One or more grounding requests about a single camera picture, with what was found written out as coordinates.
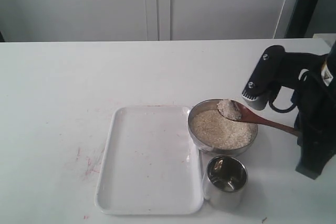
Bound brown wooden spoon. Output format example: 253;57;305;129
217;99;300;136

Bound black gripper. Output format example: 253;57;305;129
280;51;335;179

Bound small steel cup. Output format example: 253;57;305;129
202;155;248;211

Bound steel bowl of rice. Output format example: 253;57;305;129
187;99;258;156

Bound white plastic tray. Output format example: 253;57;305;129
95;106;203;215

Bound white cabinet doors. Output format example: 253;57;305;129
1;0;296;42

